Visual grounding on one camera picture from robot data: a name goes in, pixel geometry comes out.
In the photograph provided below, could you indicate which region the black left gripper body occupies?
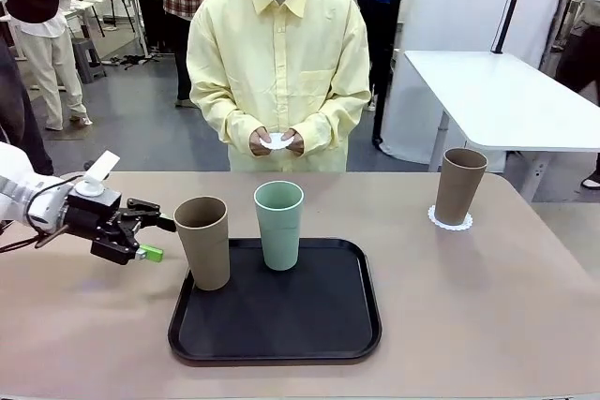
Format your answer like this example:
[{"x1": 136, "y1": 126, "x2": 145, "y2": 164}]
[{"x1": 63, "y1": 192, "x2": 122, "y2": 245}]

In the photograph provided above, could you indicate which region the tall brown paper cup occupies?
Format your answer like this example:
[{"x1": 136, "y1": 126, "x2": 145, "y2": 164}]
[
  {"x1": 172, "y1": 197, "x2": 232, "y2": 291},
  {"x1": 434, "y1": 147, "x2": 489, "y2": 227}
]

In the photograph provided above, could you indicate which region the white paper doily coaster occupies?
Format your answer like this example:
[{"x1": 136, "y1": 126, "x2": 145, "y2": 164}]
[
  {"x1": 427, "y1": 202, "x2": 474, "y2": 233},
  {"x1": 260, "y1": 132, "x2": 294, "y2": 151}
]

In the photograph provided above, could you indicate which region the person's left forearm yellow sleeve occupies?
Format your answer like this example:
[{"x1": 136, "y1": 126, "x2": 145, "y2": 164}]
[{"x1": 292, "y1": 107, "x2": 342, "y2": 154}]

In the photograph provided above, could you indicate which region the person's right forearm yellow sleeve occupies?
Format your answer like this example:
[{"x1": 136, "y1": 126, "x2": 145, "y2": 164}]
[{"x1": 216, "y1": 107, "x2": 264, "y2": 149}]

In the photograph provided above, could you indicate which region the person's right hand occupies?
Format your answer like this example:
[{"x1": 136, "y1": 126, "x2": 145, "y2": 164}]
[{"x1": 247, "y1": 126, "x2": 273, "y2": 158}]

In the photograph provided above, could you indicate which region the person's left hand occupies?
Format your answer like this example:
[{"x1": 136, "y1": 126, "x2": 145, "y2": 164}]
[{"x1": 280, "y1": 127, "x2": 307, "y2": 158}]

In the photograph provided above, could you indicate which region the bystander in dark clothes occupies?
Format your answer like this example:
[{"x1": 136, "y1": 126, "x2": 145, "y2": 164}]
[{"x1": 0, "y1": 34, "x2": 55, "y2": 177}]

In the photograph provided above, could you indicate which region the tall mint green cup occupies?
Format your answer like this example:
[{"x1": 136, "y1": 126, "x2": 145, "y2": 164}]
[{"x1": 253, "y1": 181, "x2": 306, "y2": 272}]

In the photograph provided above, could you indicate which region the grey step stool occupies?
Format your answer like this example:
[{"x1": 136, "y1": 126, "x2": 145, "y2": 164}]
[{"x1": 71, "y1": 37, "x2": 108, "y2": 85}]

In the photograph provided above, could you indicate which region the black plastic serving tray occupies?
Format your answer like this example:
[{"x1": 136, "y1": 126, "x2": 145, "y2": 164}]
[{"x1": 167, "y1": 237, "x2": 383, "y2": 367}]

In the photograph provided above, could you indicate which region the bystander in beige trousers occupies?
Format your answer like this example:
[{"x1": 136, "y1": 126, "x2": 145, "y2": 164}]
[{"x1": 0, "y1": 0, "x2": 94, "y2": 133}]

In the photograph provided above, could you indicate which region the person in yellow shirt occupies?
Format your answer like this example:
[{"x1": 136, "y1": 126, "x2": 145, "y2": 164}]
[{"x1": 186, "y1": 0, "x2": 371, "y2": 174}]

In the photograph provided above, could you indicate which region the bystander in dark jacket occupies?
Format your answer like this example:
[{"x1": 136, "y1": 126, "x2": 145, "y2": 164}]
[{"x1": 352, "y1": 0, "x2": 414, "y2": 149}]

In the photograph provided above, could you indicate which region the white side table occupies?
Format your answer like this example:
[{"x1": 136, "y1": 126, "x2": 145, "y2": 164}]
[{"x1": 402, "y1": 50, "x2": 600, "y2": 204}]

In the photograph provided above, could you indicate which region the black stand pole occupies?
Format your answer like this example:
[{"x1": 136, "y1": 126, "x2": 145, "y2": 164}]
[{"x1": 489, "y1": 0, "x2": 532, "y2": 55}]

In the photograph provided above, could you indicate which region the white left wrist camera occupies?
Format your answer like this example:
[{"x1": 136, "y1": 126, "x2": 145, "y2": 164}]
[{"x1": 74, "y1": 150, "x2": 121, "y2": 199}]

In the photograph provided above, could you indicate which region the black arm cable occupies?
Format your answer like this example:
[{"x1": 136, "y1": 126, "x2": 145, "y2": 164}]
[{"x1": 0, "y1": 173, "x2": 89, "y2": 254}]

